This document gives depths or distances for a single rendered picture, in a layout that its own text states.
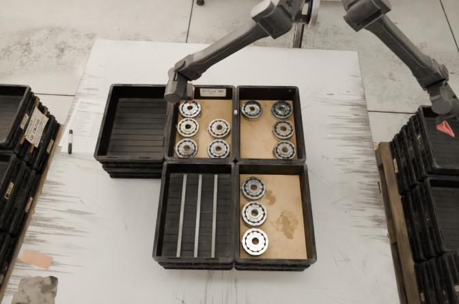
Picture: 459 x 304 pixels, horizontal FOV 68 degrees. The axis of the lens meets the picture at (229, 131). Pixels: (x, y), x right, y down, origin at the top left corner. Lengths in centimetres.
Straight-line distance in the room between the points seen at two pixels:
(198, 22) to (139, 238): 223
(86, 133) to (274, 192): 101
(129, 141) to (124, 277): 59
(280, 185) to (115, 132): 81
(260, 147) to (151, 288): 75
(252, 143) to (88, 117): 89
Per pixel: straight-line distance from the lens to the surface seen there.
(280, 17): 100
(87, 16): 362
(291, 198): 150
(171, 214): 147
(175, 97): 122
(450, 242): 222
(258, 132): 161
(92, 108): 197
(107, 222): 167
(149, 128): 166
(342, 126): 187
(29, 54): 349
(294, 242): 145
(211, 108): 168
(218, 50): 111
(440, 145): 231
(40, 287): 170
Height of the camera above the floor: 222
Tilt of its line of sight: 60 degrees down
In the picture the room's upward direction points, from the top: straight up
